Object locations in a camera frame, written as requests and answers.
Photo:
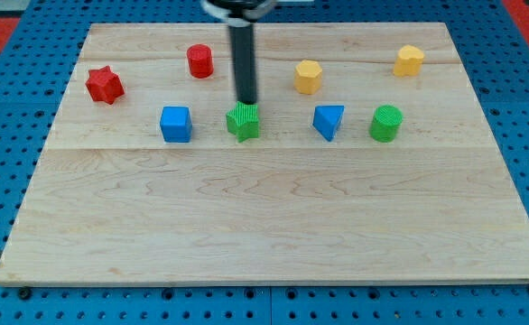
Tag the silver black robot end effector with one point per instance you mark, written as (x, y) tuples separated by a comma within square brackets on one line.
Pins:
[(248, 10)]

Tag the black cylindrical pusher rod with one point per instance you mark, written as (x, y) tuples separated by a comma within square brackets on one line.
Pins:
[(242, 47)]

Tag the yellow hexagon block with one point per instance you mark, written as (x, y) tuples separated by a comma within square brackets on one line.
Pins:
[(307, 77)]

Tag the yellow heart block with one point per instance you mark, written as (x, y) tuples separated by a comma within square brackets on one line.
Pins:
[(408, 61)]

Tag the red cylinder block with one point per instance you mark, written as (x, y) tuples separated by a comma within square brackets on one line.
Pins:
[(200, 61)]

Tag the green star block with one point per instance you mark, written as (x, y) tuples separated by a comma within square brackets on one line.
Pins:
[(243, 121)]

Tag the blue cube block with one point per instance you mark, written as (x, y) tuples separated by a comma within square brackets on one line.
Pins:
[(175, 124)]

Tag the blue triangle block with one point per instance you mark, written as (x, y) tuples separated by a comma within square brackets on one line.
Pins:
[(327, 120)]

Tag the red star block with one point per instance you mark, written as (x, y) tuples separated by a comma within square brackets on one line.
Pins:
[(104, 85)]

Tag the green cylinder block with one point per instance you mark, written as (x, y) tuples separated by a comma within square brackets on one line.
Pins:
[(385, 123)]

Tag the light wooden board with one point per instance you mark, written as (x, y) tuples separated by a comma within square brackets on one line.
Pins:
[(110, 203)]

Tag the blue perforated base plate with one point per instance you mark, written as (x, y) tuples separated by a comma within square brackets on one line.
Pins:
[(35, 67)]

